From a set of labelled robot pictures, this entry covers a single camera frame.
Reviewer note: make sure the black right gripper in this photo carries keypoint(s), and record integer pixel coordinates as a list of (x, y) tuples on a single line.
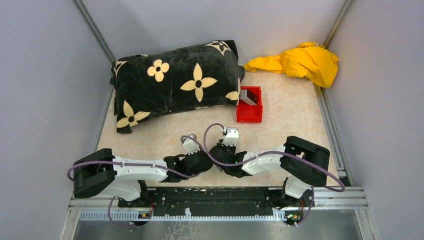
[(227, 147)]

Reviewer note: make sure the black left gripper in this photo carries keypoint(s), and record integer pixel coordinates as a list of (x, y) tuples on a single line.
[(207, 168)]

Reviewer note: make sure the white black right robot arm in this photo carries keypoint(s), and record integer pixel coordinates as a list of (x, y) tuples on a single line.
[(299, 157)]

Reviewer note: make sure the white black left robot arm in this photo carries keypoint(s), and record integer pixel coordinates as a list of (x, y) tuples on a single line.
[(102, 173)]

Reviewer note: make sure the stack of credit cards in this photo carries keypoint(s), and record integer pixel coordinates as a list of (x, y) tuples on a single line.
[(248, 97)]

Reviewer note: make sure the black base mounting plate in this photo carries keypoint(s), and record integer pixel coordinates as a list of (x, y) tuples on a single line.
[(220, 210)]

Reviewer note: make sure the red plastic bin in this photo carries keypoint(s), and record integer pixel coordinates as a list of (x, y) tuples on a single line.
[(246, 113)]

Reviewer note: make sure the black floral pillow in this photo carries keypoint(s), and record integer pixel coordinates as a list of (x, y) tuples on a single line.
[(186, 79)]

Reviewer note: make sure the yellow cloth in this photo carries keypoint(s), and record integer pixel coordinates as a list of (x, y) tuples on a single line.
[(308, 60)]

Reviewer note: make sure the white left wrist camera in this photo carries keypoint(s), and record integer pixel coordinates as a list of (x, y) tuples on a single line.
[(190, 144)]

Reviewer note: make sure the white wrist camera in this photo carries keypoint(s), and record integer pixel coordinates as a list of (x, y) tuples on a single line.
[(231, 137), (190, 144)]

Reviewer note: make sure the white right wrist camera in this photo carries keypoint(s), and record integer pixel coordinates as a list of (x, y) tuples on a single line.
[(231, 137)]

